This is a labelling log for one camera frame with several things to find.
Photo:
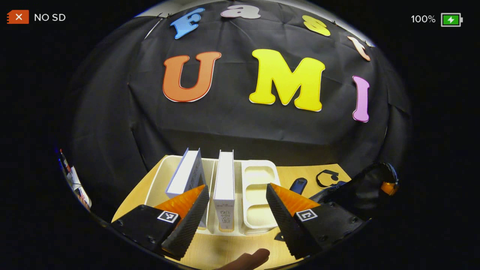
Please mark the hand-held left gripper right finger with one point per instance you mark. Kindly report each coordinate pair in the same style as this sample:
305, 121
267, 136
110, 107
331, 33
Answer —
287, 225

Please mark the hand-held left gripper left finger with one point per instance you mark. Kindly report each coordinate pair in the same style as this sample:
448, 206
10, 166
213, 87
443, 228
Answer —
187, 225

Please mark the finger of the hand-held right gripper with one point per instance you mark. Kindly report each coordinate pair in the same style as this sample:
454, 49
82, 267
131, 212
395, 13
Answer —
389, 188

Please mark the blue schoolbag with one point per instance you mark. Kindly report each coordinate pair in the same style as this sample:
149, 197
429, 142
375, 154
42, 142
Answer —
356, 191

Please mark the cream plastic bookshelf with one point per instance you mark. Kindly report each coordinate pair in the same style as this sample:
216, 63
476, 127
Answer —
258, 195

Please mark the grey cover book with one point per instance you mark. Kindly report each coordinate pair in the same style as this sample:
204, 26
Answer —
185, 174

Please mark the white cover book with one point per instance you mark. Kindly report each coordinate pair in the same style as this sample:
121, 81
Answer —
224, 180

